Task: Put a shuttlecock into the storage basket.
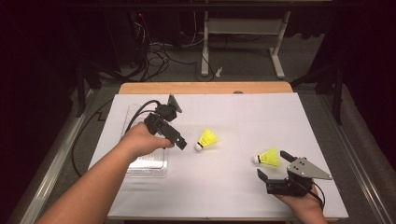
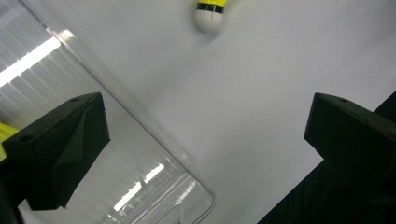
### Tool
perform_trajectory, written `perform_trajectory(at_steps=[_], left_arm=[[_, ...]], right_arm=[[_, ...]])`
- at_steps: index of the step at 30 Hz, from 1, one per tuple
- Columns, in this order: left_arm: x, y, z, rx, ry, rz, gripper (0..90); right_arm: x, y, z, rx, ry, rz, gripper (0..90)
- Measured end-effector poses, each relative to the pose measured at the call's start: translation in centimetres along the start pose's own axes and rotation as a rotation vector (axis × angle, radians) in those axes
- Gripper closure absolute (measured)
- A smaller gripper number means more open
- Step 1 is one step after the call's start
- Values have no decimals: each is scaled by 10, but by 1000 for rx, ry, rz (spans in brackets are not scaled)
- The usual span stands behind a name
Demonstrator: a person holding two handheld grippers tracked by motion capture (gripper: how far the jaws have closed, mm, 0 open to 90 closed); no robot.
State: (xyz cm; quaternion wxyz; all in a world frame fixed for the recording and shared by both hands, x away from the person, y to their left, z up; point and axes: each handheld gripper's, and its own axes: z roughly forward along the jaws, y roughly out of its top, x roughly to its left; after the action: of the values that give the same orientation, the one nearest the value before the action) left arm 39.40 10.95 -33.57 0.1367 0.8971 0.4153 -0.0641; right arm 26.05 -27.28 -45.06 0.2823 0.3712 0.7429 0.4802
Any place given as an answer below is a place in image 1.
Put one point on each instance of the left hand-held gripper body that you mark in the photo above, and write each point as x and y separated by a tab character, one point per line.
160	123

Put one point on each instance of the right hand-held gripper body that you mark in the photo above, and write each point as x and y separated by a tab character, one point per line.
306	169

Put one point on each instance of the yellow shuttlecock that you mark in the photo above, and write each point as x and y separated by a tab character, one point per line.
208	138
270	157

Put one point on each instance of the clear plastic container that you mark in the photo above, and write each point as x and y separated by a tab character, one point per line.
152	166

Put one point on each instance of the person's left hand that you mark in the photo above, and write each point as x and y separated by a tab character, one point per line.
140	141

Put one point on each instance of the person's right hand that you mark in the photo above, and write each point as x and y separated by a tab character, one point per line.
306	203

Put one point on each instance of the wooden table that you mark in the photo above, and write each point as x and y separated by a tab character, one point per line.
202	87

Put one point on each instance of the white board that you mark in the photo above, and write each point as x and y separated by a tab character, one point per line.
236	118

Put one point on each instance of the dark metal stand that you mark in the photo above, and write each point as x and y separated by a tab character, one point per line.
81	90
336	99

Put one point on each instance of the small white floor object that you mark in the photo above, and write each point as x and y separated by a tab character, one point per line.
219	71

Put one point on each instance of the white metal stand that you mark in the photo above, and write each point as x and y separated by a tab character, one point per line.
243	26

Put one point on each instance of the aluminium rail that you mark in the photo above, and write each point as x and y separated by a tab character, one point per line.
358	174
53	168

